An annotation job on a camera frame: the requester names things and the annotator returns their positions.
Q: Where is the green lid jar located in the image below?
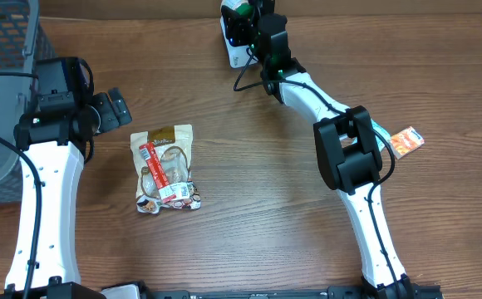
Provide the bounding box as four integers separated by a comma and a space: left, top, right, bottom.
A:
220, 0, 255, 17

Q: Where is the red snack stick packet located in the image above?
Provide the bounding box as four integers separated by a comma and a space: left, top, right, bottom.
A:
139, 142, 176, 203

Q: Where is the beige nut snack pouch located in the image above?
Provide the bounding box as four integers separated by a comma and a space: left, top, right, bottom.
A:
130, 125, 201, 214

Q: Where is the teal snack packet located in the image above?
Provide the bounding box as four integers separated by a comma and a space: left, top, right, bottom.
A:
371, 120, 393, 152

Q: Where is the orange small carton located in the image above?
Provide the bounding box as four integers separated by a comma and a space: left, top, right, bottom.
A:
391, 126, 425, 159

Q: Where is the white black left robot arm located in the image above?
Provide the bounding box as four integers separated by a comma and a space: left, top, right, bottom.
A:
0, 57, 132, 299

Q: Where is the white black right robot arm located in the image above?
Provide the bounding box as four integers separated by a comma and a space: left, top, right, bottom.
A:
220, 0, 416, 298

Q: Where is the white barcode scanner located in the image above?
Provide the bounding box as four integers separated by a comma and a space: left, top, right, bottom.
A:
219, 17, 251, 69

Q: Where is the grey plastic mesh basket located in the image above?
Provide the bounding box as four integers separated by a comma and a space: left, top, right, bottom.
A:
0, 0, 56, 203

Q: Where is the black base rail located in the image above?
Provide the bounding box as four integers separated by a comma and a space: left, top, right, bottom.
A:
99, 282, 444, 299

